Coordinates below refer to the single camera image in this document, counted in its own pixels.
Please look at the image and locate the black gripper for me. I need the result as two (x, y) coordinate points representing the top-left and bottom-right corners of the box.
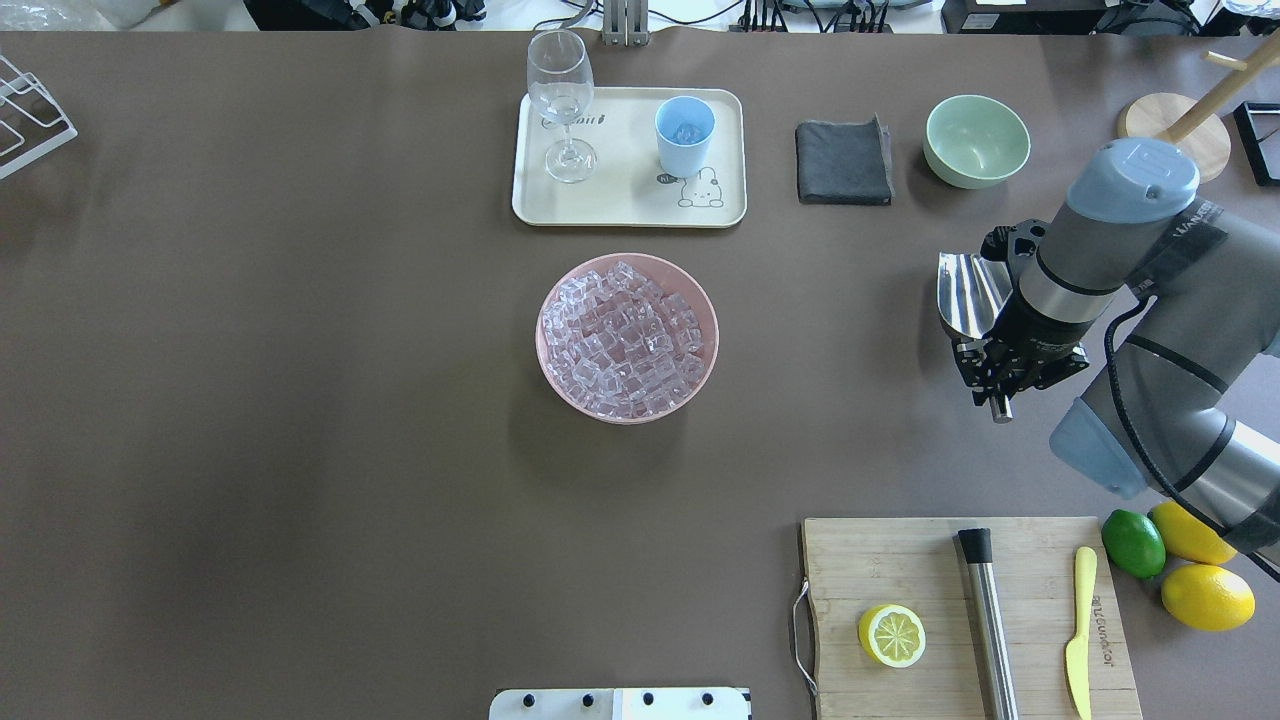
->
(978, 222), (1089, 406)

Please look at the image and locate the metal ice scoop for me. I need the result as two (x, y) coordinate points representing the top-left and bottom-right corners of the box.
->
(936, 252), (1015, 425)

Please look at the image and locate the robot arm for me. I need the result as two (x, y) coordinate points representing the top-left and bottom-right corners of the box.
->
(940, 138), (1279, 574)

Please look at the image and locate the light blue cup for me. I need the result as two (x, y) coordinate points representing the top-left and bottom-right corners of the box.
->
(655, 95), (716, 178)

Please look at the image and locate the pile of clear ice cubes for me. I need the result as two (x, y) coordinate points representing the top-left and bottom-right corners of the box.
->
(541, 263), (709, 419)

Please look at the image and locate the green bowl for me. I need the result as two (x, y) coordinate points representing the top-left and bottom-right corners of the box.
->
(923, 94), (1030, 190)

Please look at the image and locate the green lime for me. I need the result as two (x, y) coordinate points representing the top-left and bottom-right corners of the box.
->
(1101, 509), (1167, 579)

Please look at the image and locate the yellow lemon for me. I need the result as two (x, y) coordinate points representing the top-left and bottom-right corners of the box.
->
(1160, 564), (1256, 632)
(1148, 501), (1238, 566)

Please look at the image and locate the grey folded cloth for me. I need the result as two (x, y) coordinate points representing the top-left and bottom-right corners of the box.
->
(795, 115), (895, 206)

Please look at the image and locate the wooden glass stand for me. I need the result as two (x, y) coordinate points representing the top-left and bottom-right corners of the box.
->
(1116, 33), (1279, 183)

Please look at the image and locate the bamboo cutting board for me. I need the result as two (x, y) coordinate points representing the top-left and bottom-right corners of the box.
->
(801, 518), (1143, 719)

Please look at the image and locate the yellow plastic knife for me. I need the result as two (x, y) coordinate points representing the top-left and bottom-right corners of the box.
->
(1062, 546), (1098, 719)

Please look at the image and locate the half lemon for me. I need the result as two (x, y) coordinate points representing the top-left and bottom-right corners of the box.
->
(858, 603), (927, 669)

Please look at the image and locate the steel muddler black tip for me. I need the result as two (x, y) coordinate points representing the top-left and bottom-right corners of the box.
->
(956, 527), (1020, 719)

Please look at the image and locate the pink bowl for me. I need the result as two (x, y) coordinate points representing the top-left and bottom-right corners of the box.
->
(536, 252), (721, 425)

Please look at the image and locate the cream serving tray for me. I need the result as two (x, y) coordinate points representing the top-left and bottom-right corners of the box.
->
(511, 87), (748, 228)

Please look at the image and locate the clear wine glass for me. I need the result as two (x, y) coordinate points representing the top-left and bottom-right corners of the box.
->
(526, 29), (596, 184)

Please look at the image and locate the black wire glass holder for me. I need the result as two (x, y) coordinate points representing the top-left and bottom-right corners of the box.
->
(1233, 101), (1279, 188)

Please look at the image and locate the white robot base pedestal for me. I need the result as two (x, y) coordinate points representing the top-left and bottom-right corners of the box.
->
(488, 685), (753, 719)

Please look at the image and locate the aluminium frame post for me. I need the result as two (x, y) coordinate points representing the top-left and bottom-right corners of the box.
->
(600, 0), (650, 47)

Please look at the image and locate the white wire cup rack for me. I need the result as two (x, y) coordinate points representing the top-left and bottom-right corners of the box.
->
(1, 56), (79, 179)

